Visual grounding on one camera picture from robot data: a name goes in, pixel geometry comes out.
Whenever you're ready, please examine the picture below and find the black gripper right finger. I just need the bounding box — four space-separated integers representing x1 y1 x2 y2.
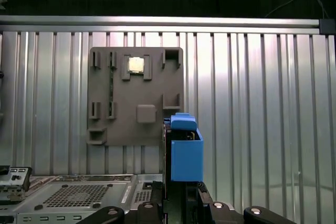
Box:
196 180 298 224

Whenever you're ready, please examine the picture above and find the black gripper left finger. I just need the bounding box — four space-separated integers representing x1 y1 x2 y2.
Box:
88 180 166 224

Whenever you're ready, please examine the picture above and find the hard disk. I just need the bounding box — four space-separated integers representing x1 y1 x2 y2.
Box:
160 112 205 183

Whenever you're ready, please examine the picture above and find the black PC case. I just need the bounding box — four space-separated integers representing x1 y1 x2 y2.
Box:
0 165 169 224

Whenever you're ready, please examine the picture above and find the grey parts rack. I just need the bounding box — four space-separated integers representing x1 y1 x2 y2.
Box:
86 47 185 146

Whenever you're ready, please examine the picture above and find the silver CPU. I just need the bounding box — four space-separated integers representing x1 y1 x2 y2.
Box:
127 56 145 73

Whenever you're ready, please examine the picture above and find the metal slot retainer bracket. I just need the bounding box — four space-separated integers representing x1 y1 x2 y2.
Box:
0 165 33 205

